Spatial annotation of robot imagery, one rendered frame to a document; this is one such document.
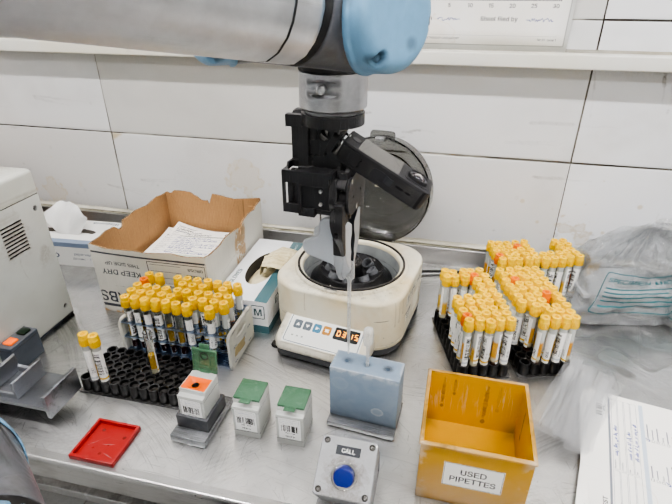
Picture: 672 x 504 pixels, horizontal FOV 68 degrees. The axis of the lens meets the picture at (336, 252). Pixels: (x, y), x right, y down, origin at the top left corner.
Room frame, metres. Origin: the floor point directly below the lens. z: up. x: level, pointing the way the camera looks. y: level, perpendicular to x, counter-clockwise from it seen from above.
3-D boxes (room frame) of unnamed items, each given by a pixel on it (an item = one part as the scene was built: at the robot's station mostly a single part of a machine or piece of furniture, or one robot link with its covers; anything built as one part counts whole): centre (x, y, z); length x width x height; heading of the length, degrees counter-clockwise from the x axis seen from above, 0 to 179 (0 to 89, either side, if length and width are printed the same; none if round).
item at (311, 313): (0.79, -0.02, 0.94); 0.30 x 0.24 x 0.12; 158
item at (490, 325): (0.63, -0.24, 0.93); 0.02 x 0.02 x 0.11
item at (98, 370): (0.62, 0.32, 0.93); 0.17 x 0.09 x 0.11; 77
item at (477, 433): (0.46, -0.18, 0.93); 0.13 x 0.13 x 0.10; 76
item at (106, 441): (0.49, 0.33, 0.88); 0.07 x 0.07 x 0.01; 77
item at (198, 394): (0.53, 0.20, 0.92); 0.05 x 0.04 x 0.06; 165
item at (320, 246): (0.54, 0.01, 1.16); 0.06 x 0.03 x 0.09; 72
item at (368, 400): (0.54, -0.04, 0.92); 0.10 x 0.07 x 0.10; 72
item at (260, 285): (0.87, 0.14, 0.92); 0.24 x 0.12 x 0.10; 167
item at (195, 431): (0.53, 0.20, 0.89); 0.09 x 0.05 x 0.04; 165
